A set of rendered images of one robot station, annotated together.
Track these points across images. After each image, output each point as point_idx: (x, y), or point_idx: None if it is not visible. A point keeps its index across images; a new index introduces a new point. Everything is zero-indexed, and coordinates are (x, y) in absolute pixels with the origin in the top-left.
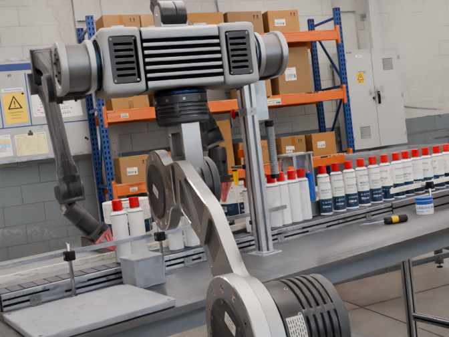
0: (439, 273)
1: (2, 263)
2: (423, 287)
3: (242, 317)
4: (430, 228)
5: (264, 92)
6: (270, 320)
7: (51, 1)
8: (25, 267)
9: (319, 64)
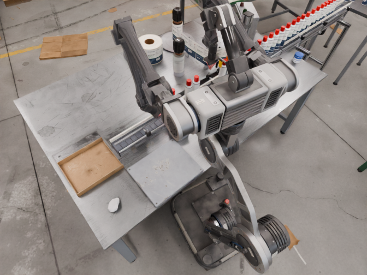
0: (272, 18)
1: (86, 71)
2: (264, 29)
3: (259, 261)
4: (300, 88)
5: (254, 34)
6: (268, 262)
7: None
8: (102, 83)
9: None
